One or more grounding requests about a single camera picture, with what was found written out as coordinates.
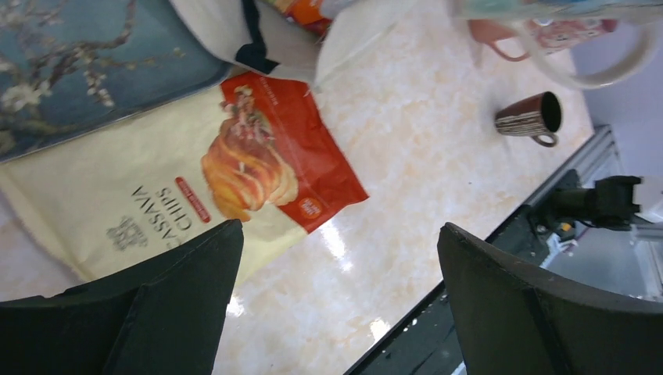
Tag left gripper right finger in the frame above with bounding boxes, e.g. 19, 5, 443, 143
437, 223, 663, 375

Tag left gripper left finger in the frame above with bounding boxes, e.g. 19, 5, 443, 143
1, 220, 244, 374

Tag brown cup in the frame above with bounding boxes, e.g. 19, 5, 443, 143
494, 91, 563, 148

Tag pink cup off tray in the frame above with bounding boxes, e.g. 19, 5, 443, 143
468, 19, 618, 62

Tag beige canvas tote bag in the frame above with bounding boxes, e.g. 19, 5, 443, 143
171, 1, 415, 88

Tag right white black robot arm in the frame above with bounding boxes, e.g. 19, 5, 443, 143
528, 175, 662, 243

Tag cassava chips bag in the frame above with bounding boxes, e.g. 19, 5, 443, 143
1, 73, 367, 281

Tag floral blue serving tray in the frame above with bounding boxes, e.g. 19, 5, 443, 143
1, 1, 231, 162

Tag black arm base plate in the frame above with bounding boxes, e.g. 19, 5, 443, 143
348, 170, 582, 374

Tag aluminium frame rail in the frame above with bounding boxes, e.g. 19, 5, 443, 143
526, 125, 662, 302

